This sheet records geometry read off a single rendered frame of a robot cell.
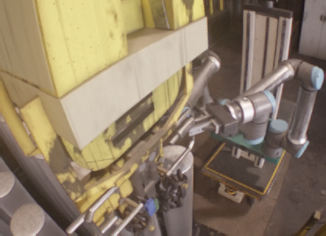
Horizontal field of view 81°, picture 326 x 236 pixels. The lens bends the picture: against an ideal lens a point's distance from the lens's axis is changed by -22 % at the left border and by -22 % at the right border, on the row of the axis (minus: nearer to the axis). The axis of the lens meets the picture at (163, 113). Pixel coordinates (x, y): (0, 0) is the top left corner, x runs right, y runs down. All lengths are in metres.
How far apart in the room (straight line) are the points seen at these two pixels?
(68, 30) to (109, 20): 0.06
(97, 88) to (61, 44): 0.08
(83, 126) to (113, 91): 0.06
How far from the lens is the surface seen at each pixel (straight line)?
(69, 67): 0.27
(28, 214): 0.99
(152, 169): 0.70
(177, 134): 0.67
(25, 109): 0.32
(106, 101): 0.32
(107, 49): 0.30
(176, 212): 1.17
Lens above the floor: 2.06
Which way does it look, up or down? 37 degrees down
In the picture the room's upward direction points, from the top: 7 degrees counter-clockwise
